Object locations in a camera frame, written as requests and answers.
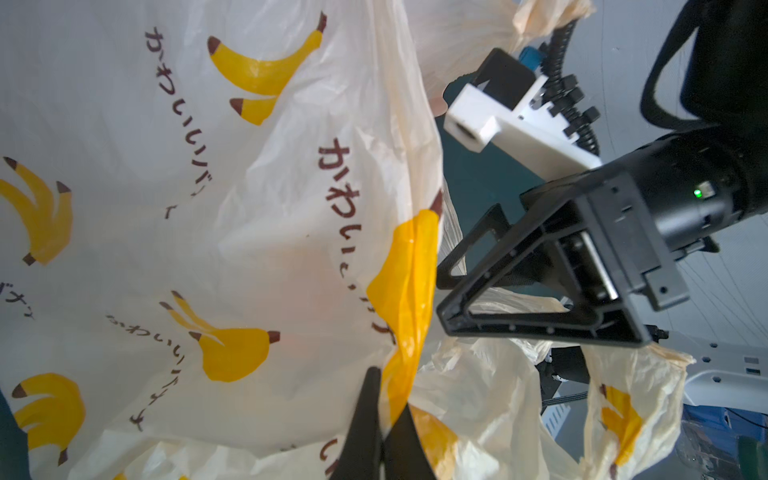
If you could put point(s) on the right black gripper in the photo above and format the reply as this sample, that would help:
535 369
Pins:
567 269

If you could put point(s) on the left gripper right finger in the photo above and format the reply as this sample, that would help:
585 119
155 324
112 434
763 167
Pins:
403 455

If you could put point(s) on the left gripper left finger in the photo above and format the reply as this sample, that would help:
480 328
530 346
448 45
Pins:
360 458

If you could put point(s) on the cream banana-print plastic bag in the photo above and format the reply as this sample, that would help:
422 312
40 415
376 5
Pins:
216 216

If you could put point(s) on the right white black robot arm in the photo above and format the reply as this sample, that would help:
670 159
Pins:
711 72

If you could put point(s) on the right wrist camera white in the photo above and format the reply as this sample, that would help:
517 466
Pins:
522 113

